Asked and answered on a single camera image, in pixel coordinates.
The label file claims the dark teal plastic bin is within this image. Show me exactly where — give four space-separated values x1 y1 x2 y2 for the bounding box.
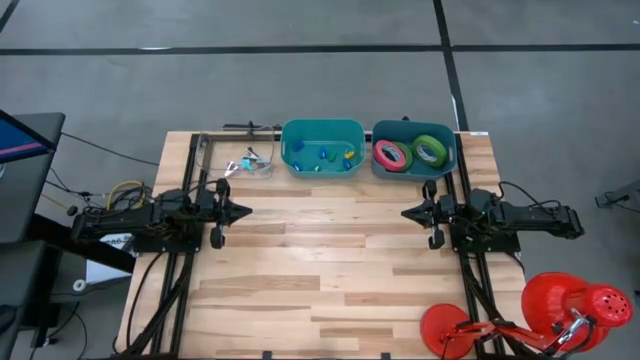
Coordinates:
370 119 459 182

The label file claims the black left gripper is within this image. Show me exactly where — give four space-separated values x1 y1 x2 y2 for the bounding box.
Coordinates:
198 177 254 251

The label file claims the light teal plastic bin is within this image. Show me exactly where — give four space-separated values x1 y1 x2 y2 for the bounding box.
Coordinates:
279 118 367 180

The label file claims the black floor cable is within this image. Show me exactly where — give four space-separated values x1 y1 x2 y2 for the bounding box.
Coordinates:
60 130 161 167
594 191 640 216

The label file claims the black aluminium table frame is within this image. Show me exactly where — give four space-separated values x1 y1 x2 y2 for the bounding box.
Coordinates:
114 122 526 360

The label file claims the clear plastic bin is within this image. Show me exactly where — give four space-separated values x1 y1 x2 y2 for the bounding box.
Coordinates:
196 130 277 180

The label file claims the red desk lamp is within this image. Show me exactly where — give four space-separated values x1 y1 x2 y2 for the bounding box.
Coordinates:
419 271 635 360

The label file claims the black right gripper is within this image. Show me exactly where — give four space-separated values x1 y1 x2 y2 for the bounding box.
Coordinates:
401 178 460 251

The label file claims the yellow cable coil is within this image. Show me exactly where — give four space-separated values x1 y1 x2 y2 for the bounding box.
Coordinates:
106 179 147 210

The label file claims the black desk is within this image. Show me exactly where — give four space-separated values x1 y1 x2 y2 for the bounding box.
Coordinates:
0 213 137 360

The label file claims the monitor with blue screen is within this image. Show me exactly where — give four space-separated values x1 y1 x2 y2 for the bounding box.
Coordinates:
0 108 67 245

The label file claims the pink tape roll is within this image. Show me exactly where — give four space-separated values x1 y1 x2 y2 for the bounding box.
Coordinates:
372 139 408 173

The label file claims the white paper sheet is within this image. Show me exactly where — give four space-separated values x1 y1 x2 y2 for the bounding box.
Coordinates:
84 232 136 286

